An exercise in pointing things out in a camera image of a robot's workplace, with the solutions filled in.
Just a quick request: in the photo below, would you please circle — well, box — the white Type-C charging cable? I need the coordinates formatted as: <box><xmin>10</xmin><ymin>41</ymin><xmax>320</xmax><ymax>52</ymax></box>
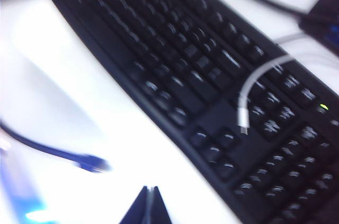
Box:
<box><xmin>237</xmin><ymin>53</ymin><xmax>339</xmax><ymax>136</ymax></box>

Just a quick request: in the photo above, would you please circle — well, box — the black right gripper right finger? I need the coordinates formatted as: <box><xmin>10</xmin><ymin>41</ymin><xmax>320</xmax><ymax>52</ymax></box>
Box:
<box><xmin>148</xmin><ymin>185</ymin><xmax>173</xmax><ymax>224</ymax></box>

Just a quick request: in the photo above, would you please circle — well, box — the black monitor stand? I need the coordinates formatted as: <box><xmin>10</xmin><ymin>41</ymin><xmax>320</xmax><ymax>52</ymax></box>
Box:
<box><xmin>298</xmin><ymin>0</ymin><xmax>339</xmax><ymax>57</ymax></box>

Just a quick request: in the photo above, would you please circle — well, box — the black HDMI cable gold plug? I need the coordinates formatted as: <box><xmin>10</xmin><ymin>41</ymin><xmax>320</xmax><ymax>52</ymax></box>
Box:
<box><xmin>0</xmin><ymin>122</ymin><xmax>111</xmax><ymax>175</ymax></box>

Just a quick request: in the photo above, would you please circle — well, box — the black computer keyboard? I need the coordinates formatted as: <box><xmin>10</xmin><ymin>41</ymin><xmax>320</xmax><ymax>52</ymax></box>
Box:
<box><xmin>39</xmin><ymin>0</ymin><xmax>339</xmax><ymax>224</ymax></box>

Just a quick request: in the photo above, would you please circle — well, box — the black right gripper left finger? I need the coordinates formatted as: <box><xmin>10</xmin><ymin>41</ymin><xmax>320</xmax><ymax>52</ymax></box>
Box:
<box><xmin>119</xmin><ymin>185</ymin><xmax>152</xmax><ymax>224</ymax></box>

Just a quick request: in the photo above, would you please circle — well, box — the white desk riser shelf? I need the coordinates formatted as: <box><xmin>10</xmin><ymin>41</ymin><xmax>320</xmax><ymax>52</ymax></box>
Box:
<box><xmin>0</xmin><ymin>0</ymin><xmax>339</xmax><ymax>224</ymax></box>

